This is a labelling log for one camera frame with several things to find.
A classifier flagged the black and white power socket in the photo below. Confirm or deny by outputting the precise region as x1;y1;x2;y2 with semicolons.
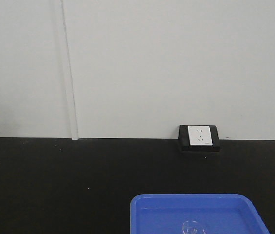
178;125;220;153

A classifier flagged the clear glass beaker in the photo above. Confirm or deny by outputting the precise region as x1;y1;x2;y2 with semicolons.
182;220;207;234

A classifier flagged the white wall cable conduit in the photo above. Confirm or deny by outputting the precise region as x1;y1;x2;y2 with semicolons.
59;0;80;141

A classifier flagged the blue plastic tray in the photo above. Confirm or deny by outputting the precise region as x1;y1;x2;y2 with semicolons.
130;194;269;234

